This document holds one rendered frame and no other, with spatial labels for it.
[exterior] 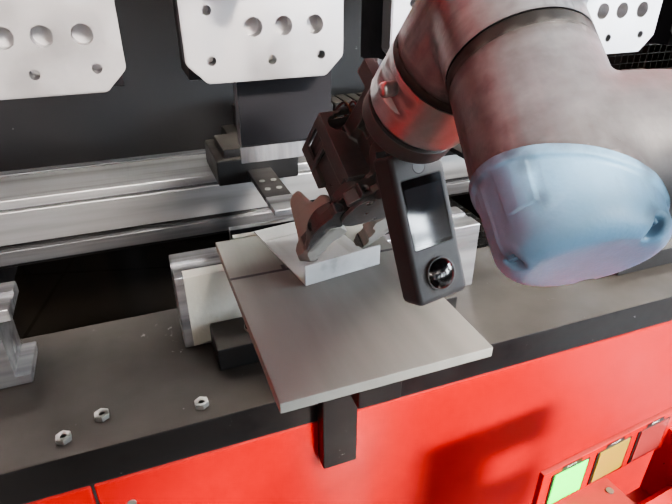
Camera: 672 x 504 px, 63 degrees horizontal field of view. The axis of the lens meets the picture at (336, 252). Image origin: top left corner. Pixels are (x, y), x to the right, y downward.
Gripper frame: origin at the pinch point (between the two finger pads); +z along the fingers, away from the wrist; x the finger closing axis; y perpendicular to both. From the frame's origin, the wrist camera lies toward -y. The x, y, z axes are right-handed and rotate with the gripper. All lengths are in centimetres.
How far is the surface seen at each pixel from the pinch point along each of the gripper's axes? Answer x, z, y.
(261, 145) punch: 2.4, 1.6, 14.3
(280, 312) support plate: 8.2, -1.4, -4.5
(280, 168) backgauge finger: -7.0, 19.8, 20.9
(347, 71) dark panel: -35, 33, 47
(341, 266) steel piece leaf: 0.3, -0.4, -1.7
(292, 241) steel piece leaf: 1.5, 5.7, 4.3
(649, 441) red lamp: -27.3, 2.0, -30.1
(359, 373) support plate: 6.3, -8.1, -12.4
